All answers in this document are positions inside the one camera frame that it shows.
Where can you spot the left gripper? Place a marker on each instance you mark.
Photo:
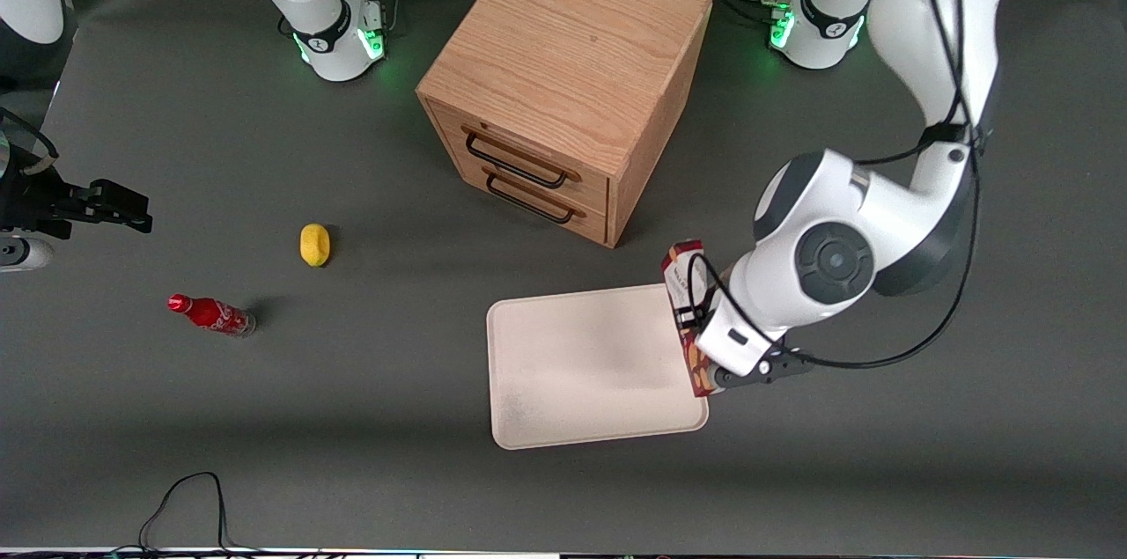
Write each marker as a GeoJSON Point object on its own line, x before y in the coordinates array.
{"type": "Point", "coordinates": [689, 313]}

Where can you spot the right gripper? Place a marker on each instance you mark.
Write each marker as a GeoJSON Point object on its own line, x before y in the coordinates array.
{"type": "Point", "coordinates": [35, 198]}

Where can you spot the red cookie box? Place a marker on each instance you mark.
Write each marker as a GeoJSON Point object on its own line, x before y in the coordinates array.
{"type": "Point", "coordinates": [678, 273]}

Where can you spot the white rectangular tray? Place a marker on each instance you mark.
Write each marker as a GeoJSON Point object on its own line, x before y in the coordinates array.
{"type": "Point", "coordinates": [581, 365]}

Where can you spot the red cola bottle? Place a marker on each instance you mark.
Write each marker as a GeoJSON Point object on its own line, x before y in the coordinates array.
{"type": "Point", "coordinates": [211, 314]}

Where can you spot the wooden drawer front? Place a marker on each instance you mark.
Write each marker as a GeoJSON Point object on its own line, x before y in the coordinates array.
{"type": "Point", "coordinates": [581, 220]}
{"type": "Point", "coordinates": [528, 150]}

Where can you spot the yellow lemon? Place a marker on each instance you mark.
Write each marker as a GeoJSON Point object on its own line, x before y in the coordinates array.
{"type": "Point", "coordinates": [314, 245]}

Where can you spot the wooden two-drawer cabinet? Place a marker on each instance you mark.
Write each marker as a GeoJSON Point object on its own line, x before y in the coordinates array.
{"type": "Point", "coordinates": [572, 48]}

